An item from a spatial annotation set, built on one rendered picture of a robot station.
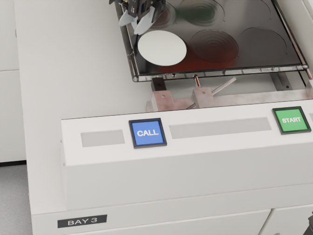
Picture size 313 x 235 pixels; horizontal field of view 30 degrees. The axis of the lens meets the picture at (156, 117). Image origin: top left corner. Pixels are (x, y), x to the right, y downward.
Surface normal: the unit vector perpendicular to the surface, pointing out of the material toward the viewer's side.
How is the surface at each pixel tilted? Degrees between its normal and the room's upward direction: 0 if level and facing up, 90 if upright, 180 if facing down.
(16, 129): 90
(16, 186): 0
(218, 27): 0
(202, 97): 0
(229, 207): 90
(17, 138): 90
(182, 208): 90
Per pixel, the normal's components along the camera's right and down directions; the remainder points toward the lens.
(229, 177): 0.20, 0.78
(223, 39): 0.12, -0.62
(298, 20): -0.97, 0.08
